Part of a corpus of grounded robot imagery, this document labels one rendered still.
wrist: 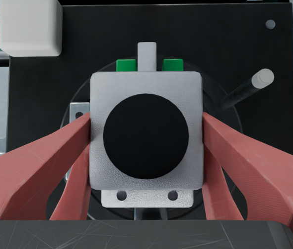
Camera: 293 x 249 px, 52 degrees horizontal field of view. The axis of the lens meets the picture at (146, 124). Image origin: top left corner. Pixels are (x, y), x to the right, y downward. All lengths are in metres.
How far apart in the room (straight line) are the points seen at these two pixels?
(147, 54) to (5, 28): 0.14
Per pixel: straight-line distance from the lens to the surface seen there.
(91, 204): 0.23
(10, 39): 0.26
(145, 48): 0.16
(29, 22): 0.26
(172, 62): 0.18
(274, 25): 0.28
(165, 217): 0.22
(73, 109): 0.22
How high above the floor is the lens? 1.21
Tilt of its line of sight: 85 degrees down
